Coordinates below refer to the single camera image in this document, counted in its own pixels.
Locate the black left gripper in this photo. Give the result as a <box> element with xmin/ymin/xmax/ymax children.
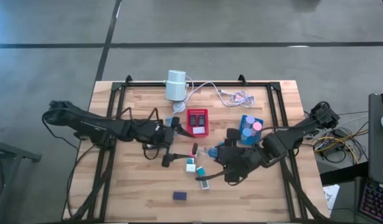
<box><xmin>146</xmin><ymin>116</ymin><xmax>195</xmax><ymax>168</ymax></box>

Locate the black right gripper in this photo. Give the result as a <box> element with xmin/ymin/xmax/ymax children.
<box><xmin>196</xmin><ymin>128</ymin><xmax>265</xmax><ymax>187</ymax></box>

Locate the blue plastic basket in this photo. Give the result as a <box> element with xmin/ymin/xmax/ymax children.
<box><xmin>239</xmin><ymin>114</ymin><xmax>265</xmax><ymax>146</ymax></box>

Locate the red plastic basket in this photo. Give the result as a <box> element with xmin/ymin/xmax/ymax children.
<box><xmin>186</xmin><ymin>108</ymin><xmax>210</xmax><ymax>138</ymax></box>

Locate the white cylindrical lamp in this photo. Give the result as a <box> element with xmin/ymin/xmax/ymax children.
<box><xmin>164</xmin><ymin>70</ymin><xmax>188</xmax><ymax>102</ymax></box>

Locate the white paper sheet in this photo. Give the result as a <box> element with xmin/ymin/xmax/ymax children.
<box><xmin>323</xmin><ymin>184</ymin><xmax>341</xmax><ymax>215</ymax></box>

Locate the black beam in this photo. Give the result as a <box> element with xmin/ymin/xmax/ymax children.
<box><xmin>320</xmin><ymin>161</ymin><xmax>369</xmax><ymax>187</ymax></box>

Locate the dark grey side desk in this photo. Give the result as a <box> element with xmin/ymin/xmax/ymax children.
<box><xmin>367</xmin><ymin>93</ymin><xmax>383</xmax><ymax>187</ymax></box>

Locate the backlit black keyboard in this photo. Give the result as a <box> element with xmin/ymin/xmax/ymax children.
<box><xmin>358</xmin><ymin>179</ymin><xmax>383</xmax><ymax>224</ymax></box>

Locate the grey metal stand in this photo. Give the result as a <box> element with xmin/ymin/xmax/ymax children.
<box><xmin>0</xmin><ymin>136</ymin><xmax>42</xmax><ymax>224</ymax></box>

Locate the white lamp cable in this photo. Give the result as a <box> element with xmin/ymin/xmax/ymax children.
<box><xmin>181</xmin><ymin>75</ymin><xmax>196</xmax><ymax>106</ymax></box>

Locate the coiled white cable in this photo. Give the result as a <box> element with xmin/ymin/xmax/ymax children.
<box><xmin>184</xmin><ymin>80</ymin><xmax>256</xmax><ymax>108</ymax></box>

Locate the black metal table frame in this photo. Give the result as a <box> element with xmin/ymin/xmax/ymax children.
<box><xmin>62</xmin><ymin>74</ymin><xmax>328</xmax><ymax>223</ymax></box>

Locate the tangle of floor cables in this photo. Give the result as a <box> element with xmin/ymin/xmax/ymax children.
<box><xmin>312</xmin><ymin>110</ymin><xmax>370</xmax><ymax>164</ymax></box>

